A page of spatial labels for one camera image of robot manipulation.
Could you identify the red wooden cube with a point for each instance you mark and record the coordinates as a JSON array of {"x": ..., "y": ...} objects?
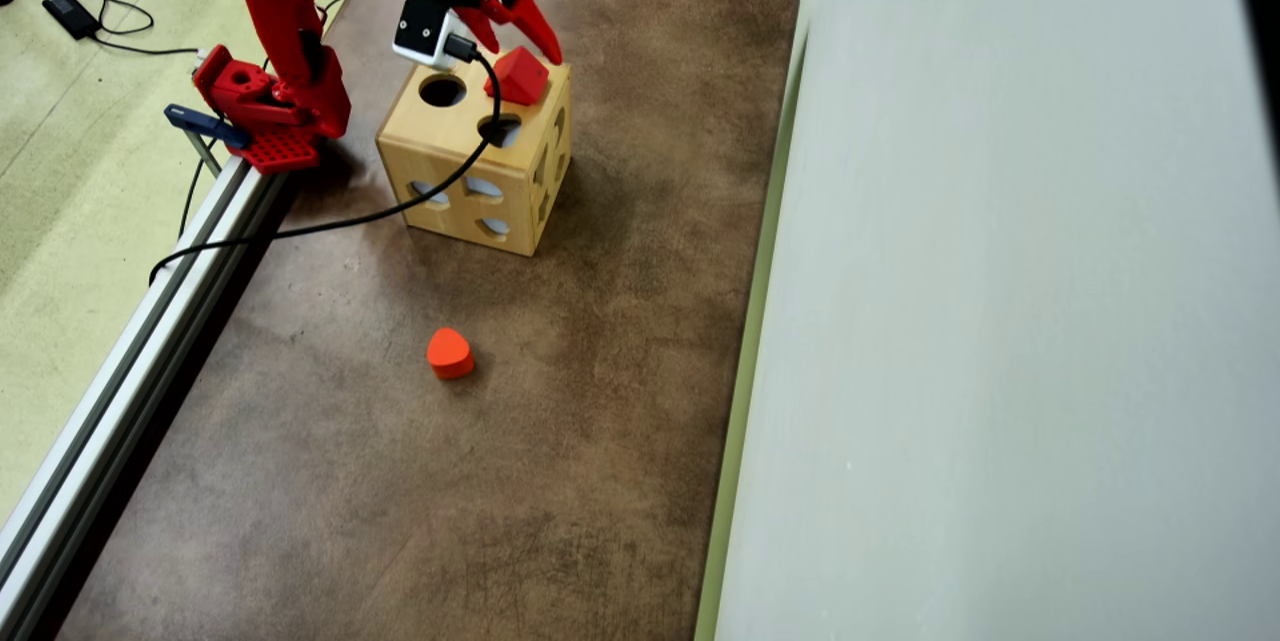
[{"x": 520, "y": 76}]

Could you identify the wooden shape sorter box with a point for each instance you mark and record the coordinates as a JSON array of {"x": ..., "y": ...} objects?
[{"x": 450, "y": 136}]

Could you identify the blue table clamp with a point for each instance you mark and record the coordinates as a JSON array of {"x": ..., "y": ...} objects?
[{"x": 205, "y": 124}]

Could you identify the orange rounded triangle block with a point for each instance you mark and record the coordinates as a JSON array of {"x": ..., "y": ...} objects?
[{"x": 449, "y": 351}]

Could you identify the black power adapter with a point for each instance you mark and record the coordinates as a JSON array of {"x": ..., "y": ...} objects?
[{"x": 70, "y": 14}]

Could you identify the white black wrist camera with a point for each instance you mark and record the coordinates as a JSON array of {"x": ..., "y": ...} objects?
[{"x": 425, "y": 29}]

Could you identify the aluminium profile rail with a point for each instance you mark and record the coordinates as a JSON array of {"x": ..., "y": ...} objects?
[{"x": 120, "y": 401}]

